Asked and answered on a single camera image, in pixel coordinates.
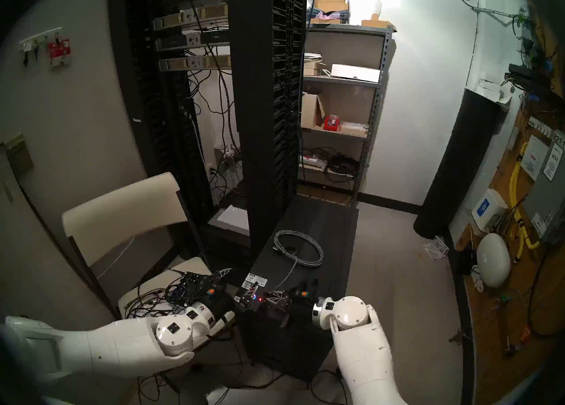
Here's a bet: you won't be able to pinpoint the white flat box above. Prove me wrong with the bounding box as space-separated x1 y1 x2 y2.
331 63 381 83

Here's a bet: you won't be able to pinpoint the red key tag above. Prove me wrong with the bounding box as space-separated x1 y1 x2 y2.
48 39 72 67

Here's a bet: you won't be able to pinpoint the white oval router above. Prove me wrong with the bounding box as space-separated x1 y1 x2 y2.
477 233 512 288

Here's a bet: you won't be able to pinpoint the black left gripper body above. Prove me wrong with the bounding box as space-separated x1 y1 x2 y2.
212 281 248 317

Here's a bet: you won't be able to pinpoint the black server rack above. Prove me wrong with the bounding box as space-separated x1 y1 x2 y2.
108 0 309 259

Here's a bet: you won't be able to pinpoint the plywood backboard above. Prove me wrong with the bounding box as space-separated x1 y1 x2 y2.
450 7 565 391

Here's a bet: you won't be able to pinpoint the black workstation tower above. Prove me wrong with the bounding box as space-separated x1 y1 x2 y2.
232 194 359 380

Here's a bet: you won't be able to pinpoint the cream padded chair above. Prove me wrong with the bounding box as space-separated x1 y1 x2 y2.
62 171 237 334

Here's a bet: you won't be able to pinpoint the black blue audio interface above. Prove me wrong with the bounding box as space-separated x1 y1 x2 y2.
166 271 219 305

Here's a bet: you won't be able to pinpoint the brass wall plate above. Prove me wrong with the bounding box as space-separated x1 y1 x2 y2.
2 134 34 175

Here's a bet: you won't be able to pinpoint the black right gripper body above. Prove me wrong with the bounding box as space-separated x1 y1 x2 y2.
286 294 316 321

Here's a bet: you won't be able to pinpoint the white label sheet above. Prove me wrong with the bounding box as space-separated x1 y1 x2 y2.
520 135 548 182

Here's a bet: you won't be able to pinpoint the black Dell rack server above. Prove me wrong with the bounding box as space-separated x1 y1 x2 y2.
155 30 230 51

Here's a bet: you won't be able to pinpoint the white key hook rack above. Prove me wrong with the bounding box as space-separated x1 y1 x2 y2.
18 28 63 49

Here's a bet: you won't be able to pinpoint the wall power outlet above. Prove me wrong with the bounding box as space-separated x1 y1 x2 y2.
214 145 241 168

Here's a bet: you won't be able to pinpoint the white box blue label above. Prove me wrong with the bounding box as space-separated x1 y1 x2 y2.
471 189 508 233

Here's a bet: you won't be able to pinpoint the open cardboard box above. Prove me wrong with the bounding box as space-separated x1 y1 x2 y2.
301 93 325 130

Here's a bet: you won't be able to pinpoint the grey metal shelf unit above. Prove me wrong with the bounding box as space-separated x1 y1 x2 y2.
297 24 396 206

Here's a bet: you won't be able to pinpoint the gold grille rack server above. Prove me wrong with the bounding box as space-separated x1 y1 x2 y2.
159 55 232 72
152 5 230 31

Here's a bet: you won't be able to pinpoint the black UPS unit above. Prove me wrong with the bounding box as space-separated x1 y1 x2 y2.
199 225 252 277

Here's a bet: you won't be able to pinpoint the tangled black cables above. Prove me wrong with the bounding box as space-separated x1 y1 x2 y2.
124 267 221 321

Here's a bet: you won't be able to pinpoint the black wall router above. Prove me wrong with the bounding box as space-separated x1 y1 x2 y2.
508 63 552 96

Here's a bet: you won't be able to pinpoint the white folded bracket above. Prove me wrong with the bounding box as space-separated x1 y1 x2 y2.
420 235 450 261

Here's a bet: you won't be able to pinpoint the grey flat device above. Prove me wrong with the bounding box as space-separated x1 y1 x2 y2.
207 205 250 235

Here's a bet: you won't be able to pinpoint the white cable roll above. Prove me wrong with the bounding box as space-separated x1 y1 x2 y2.
304 52 327 76

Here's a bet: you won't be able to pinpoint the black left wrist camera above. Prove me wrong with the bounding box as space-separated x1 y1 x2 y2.
201 280 223 301

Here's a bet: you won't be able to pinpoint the black cable coil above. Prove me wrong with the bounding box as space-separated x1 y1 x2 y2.
322 153 360 184

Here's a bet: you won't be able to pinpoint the grey braided USB cable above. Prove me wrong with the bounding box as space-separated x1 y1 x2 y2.
272 231 324 294

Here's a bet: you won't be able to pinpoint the grey AT&T utility box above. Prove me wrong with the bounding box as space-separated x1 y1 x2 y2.
521 128 565 246

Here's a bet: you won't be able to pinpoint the large cardboard box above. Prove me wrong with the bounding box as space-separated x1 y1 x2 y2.
311 0 350 14

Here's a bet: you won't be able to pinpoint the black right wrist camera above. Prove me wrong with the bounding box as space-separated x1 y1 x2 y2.
292 278 319 300

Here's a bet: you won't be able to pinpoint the yellow conduit hose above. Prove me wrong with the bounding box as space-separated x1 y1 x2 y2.
509 141 541 263

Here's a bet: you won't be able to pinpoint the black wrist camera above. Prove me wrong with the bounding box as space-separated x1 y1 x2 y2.
201 280 223 301
292 278 319 300

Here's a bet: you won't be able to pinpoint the flat tan box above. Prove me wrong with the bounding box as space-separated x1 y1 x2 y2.
339 122 369 138

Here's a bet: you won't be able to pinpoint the small white boxes stack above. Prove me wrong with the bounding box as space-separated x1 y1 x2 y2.
477 78 512 104

